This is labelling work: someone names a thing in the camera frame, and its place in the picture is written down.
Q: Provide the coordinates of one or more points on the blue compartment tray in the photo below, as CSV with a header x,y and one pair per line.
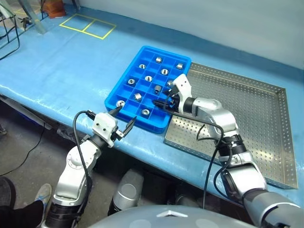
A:
x,y
136,74

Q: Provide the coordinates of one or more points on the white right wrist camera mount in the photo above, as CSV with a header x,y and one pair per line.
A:
x,y
183,85

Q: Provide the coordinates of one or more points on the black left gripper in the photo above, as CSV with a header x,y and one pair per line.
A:
x,y
118,135

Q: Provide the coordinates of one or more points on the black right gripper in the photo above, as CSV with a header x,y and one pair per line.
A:
x,y
173,102

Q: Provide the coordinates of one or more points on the perforated steel tray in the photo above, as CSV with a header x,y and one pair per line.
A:
x,y
261,114

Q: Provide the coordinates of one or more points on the clear metal stand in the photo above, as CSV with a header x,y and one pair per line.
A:
x,y
39,26

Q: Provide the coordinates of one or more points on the grey robot torso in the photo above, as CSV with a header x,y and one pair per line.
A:
x,y
142,218

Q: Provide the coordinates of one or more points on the blue table cover sheet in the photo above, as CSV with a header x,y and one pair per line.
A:
x,y
71,71

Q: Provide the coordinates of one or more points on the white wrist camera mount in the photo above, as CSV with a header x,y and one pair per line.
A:
x,y
183,85
104,123

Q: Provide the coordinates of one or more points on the grey rounded leg cover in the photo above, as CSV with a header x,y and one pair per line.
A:
x,y
188,202
128,190

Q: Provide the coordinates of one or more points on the metal nut tray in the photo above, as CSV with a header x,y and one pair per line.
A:
x,y
137,96
145,111
157,88

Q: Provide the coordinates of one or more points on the black trouser leg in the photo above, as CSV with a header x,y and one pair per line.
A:
x,y
16,212

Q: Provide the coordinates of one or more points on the white blue sneaker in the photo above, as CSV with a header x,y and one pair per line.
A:
x,y
44,193

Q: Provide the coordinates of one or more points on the yellow tape floor marking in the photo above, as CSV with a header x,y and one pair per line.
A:
x,y
71,28

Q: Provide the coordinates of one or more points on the grey table frame rail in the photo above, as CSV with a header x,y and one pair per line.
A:
x,y
23,110

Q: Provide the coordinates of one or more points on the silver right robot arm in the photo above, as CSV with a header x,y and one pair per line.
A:
x,y
213,111

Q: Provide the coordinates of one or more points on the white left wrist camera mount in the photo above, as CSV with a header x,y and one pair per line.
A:
x,y
104,123

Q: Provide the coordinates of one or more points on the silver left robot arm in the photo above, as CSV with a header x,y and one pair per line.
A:
x,y
71,171

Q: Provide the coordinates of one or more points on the orange box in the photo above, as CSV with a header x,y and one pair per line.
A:
x,y
55,9

